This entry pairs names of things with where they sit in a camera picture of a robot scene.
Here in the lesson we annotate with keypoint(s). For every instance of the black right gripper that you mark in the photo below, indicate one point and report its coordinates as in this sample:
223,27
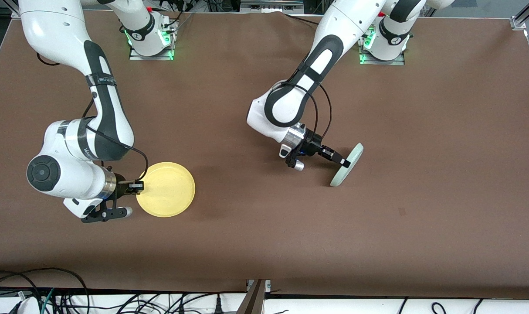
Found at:
122,188

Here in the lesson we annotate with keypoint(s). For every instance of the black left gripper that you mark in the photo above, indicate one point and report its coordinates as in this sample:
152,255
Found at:
313,144

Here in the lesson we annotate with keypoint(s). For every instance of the pale green round plate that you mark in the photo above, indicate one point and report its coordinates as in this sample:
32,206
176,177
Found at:
354,155

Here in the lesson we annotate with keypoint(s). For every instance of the yellow round plate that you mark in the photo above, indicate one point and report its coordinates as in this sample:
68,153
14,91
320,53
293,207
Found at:
168,189

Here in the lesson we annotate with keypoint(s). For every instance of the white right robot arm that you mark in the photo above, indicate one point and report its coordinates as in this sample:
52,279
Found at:
64,35

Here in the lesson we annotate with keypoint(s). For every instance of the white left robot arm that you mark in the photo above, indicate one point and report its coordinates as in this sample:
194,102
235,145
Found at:
334,26

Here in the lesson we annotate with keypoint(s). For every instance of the brown table cover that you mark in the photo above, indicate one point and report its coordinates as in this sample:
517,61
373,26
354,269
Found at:
264,240

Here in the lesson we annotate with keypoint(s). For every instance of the black power plug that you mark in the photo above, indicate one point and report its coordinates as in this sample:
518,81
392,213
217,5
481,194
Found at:
218,307

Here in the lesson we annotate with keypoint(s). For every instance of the dark aluminium profile beam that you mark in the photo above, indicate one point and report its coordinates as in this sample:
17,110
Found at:
252,301

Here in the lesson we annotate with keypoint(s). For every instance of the grey rack device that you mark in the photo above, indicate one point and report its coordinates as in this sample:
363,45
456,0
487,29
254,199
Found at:
271,5

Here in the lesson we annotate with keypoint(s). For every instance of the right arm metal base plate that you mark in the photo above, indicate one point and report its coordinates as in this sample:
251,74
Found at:
136,56

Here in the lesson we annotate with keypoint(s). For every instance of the small metal bracket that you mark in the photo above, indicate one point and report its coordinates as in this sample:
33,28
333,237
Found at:
268,285

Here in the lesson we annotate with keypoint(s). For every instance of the aluminium frame corner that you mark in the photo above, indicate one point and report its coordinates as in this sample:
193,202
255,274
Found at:
18,13
519,22

